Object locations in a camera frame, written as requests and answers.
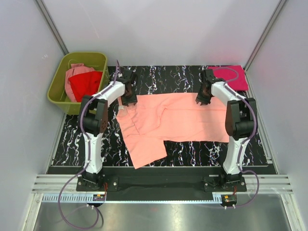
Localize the salmon pink t shirt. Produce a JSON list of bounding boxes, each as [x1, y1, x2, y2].
[[116, 93, 229, 169]]

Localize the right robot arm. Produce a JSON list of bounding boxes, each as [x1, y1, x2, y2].
[[196, 69, 257, 191]]

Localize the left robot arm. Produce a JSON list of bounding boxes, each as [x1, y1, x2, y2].
[[78, 70, 138, 191]]

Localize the folded magenta t shirt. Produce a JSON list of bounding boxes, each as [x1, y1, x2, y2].
[[208, 65, 249, 91]]

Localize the red t shirt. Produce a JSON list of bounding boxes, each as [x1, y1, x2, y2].
[[68, 71, 103, 102]]

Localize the dusty pink t shirt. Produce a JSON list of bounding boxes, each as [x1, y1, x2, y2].
[[64, 63, 95, 103]]

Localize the olive green plastic bin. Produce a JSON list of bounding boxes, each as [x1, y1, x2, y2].
[[47, 51, 109, 115]]

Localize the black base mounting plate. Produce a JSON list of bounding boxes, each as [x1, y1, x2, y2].
[[77, 167, 247, 203]]

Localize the aluminium frame rail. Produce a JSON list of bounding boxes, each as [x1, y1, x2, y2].
[[32, 174, 293, 204]]

